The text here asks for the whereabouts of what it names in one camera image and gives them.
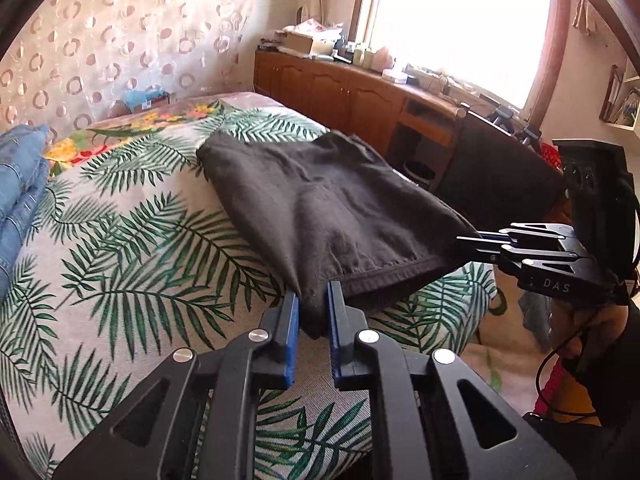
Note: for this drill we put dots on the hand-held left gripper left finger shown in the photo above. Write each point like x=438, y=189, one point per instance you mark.
x=290, y=340

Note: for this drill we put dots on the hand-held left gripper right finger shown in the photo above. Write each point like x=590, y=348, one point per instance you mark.
x=334, y=340

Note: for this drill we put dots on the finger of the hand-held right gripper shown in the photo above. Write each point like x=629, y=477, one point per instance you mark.
x=545, y=257
x=540, y=234

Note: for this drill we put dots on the black pants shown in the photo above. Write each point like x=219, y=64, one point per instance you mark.
x=325, y=200

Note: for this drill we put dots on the person's right hand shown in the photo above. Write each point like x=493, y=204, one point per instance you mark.
x=600, y=330

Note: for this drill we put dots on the grey blue cloth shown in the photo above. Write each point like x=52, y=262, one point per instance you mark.
x=535, y=315

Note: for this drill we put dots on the red basket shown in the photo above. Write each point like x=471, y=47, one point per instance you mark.
x=550, y=157

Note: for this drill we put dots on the black chair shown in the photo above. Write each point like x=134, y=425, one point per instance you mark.
x=500, y=170

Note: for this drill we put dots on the mesh wastebasket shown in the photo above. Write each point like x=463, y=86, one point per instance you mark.
x=419, y=175

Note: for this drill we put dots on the leaf-print bed sheet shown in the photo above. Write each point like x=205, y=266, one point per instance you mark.
x=125, y=260

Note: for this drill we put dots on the white tissue pack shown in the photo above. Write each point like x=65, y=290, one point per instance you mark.
x=395, y=76

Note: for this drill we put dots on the window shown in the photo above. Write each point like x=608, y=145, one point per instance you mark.
x=450, y=20

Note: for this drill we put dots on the wooden cabinet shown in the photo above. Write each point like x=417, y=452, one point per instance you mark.
x=325, y=90

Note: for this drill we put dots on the cluster of small bottles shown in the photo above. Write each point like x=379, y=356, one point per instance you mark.
x=365, y=55

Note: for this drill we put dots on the floral blanket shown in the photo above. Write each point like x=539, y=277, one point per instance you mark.
x=150, y=120

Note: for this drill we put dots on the blue tissue box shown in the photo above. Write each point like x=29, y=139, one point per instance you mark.
x=142, y=97

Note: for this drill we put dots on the cardboard box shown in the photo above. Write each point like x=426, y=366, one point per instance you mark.
x=305, y=42

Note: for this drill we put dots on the white patterned bag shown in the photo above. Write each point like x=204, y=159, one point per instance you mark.
x=317, y=27

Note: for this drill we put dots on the folded blue jeans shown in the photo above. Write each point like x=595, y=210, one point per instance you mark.
x=20, y=195

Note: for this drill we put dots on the circle-patterned curtain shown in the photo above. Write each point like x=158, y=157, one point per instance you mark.
x=125, y=35

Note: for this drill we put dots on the white wall shelf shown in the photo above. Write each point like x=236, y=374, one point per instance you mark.
x=631, y=127

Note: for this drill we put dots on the picture frame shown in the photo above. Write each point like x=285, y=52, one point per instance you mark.
x=612, y=95

